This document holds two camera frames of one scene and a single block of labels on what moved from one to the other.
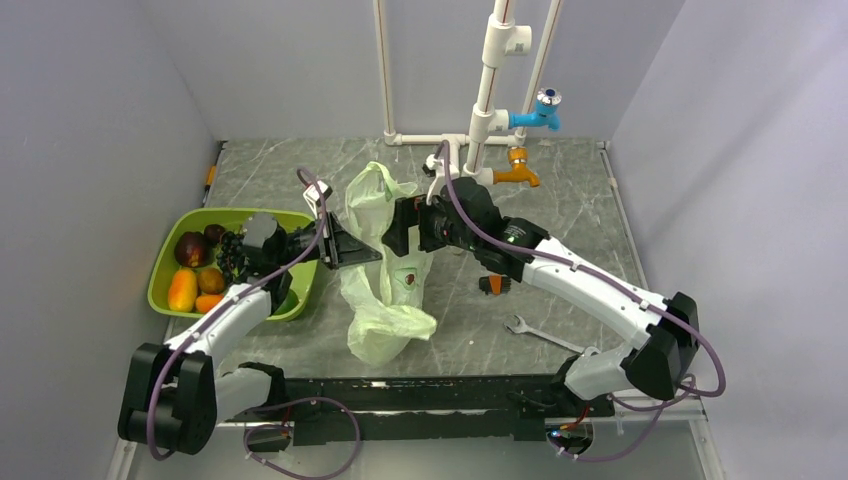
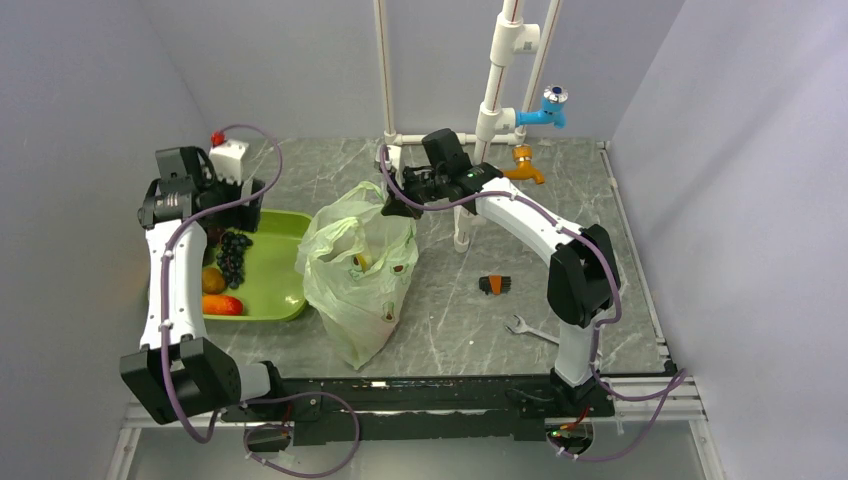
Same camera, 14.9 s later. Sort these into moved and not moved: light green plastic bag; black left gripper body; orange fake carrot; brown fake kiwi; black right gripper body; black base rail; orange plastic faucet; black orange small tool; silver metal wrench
Moved: black right gripper body; black left gripper body; light green plastic bag
Not moved: black base rail; brown fake kiwi; black orange small tool; silver metal wrench; orange fake carrot; orange plastic faucet
